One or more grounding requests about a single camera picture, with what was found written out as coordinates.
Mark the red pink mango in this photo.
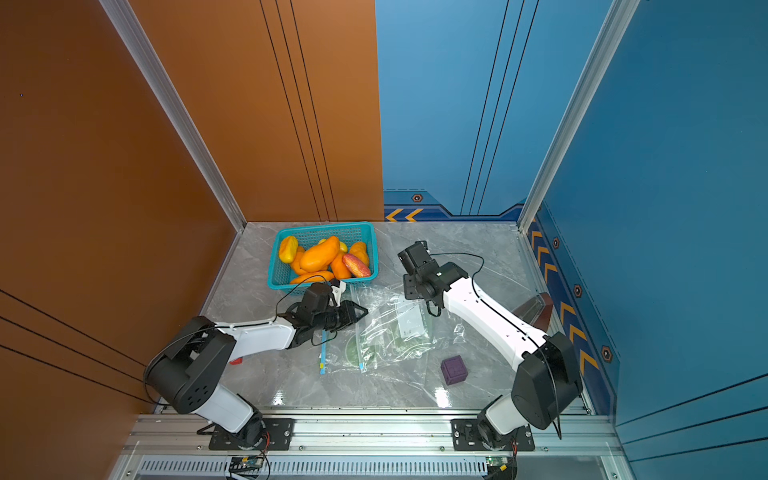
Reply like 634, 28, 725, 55
342, 253, 372, 278

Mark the clear zip-top bag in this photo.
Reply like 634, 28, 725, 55
351, 286, 465, 359

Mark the large orange mango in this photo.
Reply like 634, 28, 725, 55
300, 236, 341, 273

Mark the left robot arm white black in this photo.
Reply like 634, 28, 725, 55
143, 276, 368, 449

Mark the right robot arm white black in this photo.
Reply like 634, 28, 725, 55
398, 241, 583, 449

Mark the orange mango front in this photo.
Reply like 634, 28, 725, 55
291, 270, 335, 285

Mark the orange mango middle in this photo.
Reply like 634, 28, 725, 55
330, 251, 353, 280

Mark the orange mango back right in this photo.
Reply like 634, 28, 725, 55
348, 242, 370, 266

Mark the yellow mango left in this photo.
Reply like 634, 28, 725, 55
278, 235, 299, 265

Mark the clear bags stack green print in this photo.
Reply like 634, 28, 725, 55
316, 326, 435, 376

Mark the teal plastic basket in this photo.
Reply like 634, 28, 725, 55
267, 221, 379, 290

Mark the purple cube box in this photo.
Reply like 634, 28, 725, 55
440, 355, 468, 386

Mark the dark red box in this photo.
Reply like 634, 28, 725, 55
513, 292, 553, 332

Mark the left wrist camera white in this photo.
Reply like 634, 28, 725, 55
330, 279, 347, 306

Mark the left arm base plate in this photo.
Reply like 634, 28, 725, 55
208, 418, 295, 453

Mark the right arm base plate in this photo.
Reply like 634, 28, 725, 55
450, 418, 535, 452

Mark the aluminium rail front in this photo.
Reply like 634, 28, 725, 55
122, 409, 623, 458

